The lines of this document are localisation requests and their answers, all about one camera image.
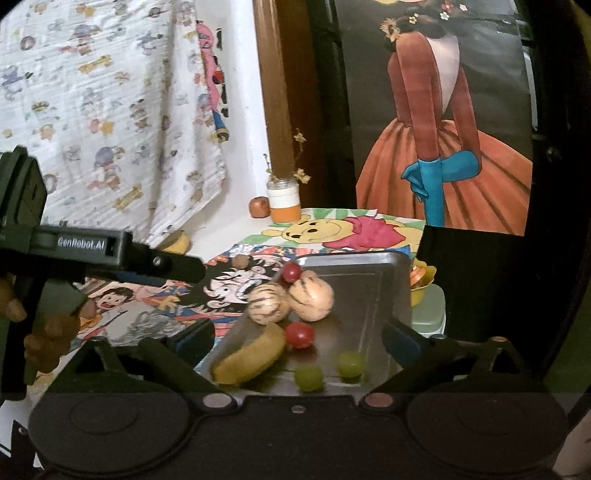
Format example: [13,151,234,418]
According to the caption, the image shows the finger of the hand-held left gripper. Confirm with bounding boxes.
[117,242,206,284]

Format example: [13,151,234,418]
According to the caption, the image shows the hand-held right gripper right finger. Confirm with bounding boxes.
[359,320,550,411]

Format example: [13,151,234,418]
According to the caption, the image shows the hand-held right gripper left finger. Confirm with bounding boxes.
[44,320,234,411]

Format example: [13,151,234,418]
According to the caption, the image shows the green grape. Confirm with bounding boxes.
[336,351,365,379]
[294,366,324,393]

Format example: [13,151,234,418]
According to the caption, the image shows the yellow banana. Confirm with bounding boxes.
[211,322,286,385]

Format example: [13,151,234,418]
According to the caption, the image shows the metal tray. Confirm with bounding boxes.
[196,251,413,398]

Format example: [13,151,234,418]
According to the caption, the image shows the striped yellow melon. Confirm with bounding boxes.
[287,271,334,322]
[247,282,291,325]

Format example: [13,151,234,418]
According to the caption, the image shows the person's left hand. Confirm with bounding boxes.
[0,274,81,386]

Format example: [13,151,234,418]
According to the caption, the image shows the pale green container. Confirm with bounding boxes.
[410,286,446,337]

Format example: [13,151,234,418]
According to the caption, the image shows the colourful anime drawing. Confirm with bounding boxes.
[78,244,305,347]

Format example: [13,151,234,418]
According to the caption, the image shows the yellow bowl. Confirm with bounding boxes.
[410,258,437,309]

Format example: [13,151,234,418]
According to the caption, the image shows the white and orange jar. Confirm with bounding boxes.
[266,178,302,224]

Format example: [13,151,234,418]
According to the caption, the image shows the dried yellow flowers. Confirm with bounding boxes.
[263,129,311,185]

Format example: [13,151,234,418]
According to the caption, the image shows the printed white blanket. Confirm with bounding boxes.
[0,0,228,247]

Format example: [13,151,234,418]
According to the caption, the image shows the orange dress wall poster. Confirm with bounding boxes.
[332,0,534,237]

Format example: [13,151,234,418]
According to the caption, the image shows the brown wooden door frame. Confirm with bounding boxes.
[253,0,301,185]

